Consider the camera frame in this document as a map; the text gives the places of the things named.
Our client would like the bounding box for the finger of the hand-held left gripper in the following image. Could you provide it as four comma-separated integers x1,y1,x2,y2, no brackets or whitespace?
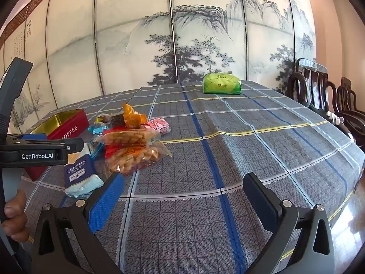
6,137,85,160
11,133,48,140

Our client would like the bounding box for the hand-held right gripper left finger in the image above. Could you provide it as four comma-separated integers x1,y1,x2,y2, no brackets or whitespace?
31,172,126,274

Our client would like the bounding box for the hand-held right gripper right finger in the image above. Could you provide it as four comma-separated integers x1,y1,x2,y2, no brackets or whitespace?
242,173,335,274

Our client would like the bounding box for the red tin box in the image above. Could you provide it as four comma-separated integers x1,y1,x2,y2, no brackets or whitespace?
24,109,90,182

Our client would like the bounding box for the light blue snack packet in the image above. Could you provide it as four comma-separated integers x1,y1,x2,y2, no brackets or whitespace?
64,143,104,197

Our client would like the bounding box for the clear fried twist snack packet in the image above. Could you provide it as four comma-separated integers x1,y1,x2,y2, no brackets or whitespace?
95,128,160,149
104,140,172,176

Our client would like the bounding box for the orange snack packet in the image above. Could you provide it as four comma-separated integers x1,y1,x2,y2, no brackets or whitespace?
123,103,147,129

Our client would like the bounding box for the pink snack packet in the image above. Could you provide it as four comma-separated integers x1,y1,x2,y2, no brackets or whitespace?
143,118,171,134

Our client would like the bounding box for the person's left hand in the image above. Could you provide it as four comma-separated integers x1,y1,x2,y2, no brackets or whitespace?
3,190,29,243

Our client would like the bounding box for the grey plaid tablecloth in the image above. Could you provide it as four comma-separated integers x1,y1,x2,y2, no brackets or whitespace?
17,80,365,274

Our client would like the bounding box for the painted landscape folding screen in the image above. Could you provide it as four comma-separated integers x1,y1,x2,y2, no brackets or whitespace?
0,0,317,126

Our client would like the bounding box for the small white object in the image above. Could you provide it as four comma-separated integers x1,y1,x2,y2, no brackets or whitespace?
326,111,344,125

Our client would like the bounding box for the green tissue pack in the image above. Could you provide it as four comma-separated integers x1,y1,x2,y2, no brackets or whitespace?
203,73,242,95

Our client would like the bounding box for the dark wooden chair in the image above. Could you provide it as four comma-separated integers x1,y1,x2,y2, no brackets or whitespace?
287,58,347,126
336,77,365,149

